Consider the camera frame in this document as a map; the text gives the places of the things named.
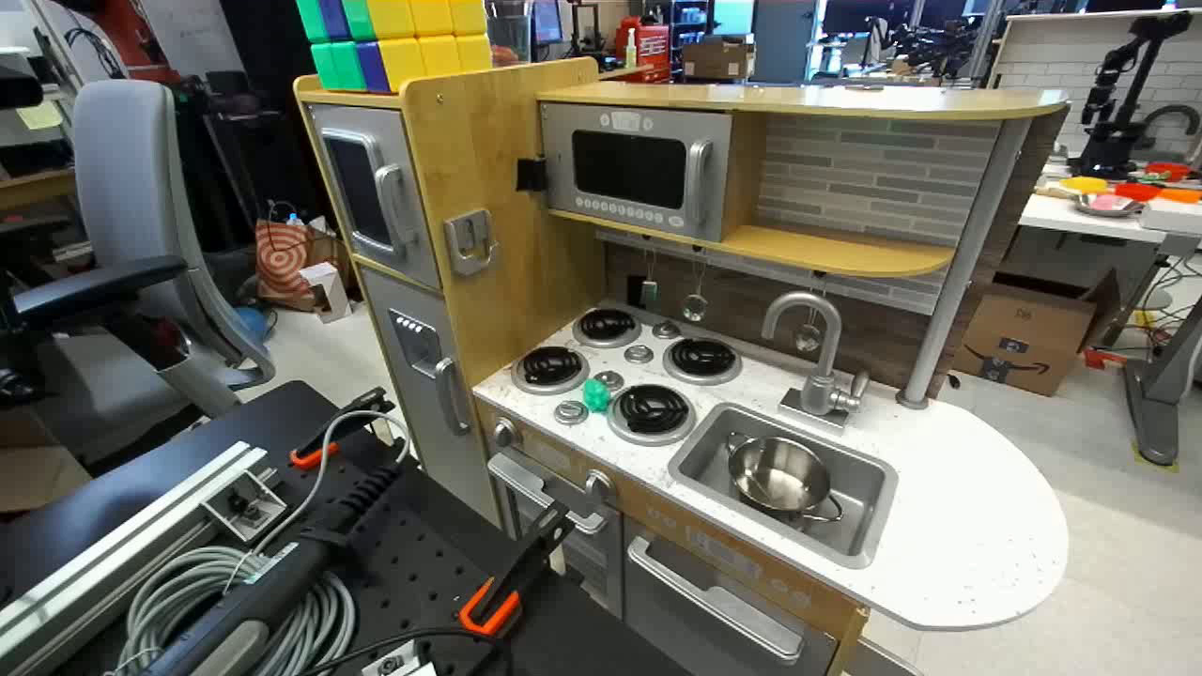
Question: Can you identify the green toy grape bunch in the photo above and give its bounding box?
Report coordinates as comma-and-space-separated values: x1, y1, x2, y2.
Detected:
583, 376, 614, 412

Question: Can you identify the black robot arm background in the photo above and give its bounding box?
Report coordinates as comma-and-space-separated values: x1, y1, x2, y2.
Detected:
1066, 11, 1202, 179

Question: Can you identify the back left stove burner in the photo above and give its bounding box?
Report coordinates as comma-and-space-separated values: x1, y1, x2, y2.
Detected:
575, 308, 644, 351

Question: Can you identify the stove burner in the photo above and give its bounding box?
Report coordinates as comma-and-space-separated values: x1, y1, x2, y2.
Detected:
575, 308, 644, 351
666, 337, 739, 385
513, 347, 588, 396
610, 385, 695, 447

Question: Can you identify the grey stove knob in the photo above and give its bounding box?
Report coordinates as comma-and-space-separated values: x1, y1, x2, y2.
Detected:
625, 347, 652, 363
555, 402, 588, 426

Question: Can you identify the front left stove burner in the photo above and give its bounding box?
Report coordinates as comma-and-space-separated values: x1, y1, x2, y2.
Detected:
513, 347, 588, 396

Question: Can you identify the front right stove burner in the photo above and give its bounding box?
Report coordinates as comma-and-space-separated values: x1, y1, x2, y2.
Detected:
610, 385, 695, 447

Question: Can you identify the back right stove burner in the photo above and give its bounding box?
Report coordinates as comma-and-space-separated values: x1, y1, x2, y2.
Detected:
666, 337, 739, 385

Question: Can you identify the stainless steel pot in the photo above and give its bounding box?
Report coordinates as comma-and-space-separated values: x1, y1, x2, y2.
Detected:
726, 435, 840, 523

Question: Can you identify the grey toy sink basin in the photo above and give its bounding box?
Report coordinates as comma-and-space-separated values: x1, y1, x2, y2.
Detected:
669, 397, 902, 572

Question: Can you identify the wooden toy kitchen unit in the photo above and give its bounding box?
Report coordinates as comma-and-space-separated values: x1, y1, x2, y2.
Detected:
294, 62, 1066, 676

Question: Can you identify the grey toy freezer door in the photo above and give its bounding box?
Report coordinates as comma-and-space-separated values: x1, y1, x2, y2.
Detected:
361, 271, 500, 523

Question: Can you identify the toy microwave oven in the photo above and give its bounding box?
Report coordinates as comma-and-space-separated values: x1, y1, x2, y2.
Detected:
541, 105, 731, 241

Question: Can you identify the grey toy oven door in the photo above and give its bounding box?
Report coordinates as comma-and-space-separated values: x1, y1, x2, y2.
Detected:
488, 443, 625, 617

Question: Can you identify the silver toy faucet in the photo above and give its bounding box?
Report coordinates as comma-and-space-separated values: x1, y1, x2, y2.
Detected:
759, 288, 866, 422

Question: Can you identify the orange black clamp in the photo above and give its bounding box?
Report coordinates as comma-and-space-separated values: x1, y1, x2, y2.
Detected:
456, 505, 575, 637
288, 387, 393, 475

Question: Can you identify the grey toy cabinet door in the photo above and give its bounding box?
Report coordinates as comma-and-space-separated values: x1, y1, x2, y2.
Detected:
625, 530, 833, 676

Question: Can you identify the grey toy fridge door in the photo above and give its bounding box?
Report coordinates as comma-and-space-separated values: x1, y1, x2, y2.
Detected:
313, 105, 438, 288

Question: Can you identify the colourful foam block stack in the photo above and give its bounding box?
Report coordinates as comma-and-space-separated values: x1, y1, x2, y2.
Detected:
294, 0, 491, 93

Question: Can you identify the cardboard box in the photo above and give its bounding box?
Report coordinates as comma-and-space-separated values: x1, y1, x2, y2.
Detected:
955, 274, 1118, 396

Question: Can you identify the grey office chair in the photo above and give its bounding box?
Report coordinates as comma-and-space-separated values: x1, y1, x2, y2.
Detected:
13, 78, 273, 412

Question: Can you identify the white background desk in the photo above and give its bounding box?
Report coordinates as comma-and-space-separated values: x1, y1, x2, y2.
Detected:
1017, 188, 1202, 465

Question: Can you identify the coiled grey cable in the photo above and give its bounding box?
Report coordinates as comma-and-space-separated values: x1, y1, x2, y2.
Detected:
113, 544, 361, 676

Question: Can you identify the aluminium extrusion rail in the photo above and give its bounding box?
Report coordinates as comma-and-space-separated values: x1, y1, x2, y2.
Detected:
0, 443, 265, 676

